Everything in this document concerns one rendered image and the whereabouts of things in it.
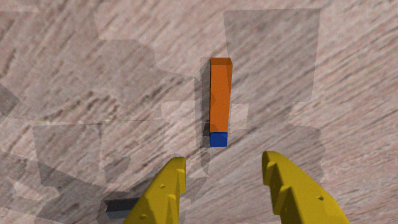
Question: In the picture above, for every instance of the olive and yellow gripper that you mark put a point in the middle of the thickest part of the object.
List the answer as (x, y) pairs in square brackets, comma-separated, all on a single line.
[(295, 196)]

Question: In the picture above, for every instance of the blue cube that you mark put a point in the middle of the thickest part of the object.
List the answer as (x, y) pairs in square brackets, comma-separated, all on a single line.
[(218, 139)]

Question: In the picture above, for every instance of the orange rod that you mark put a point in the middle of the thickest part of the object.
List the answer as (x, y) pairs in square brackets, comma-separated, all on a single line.
[(220, 90)]

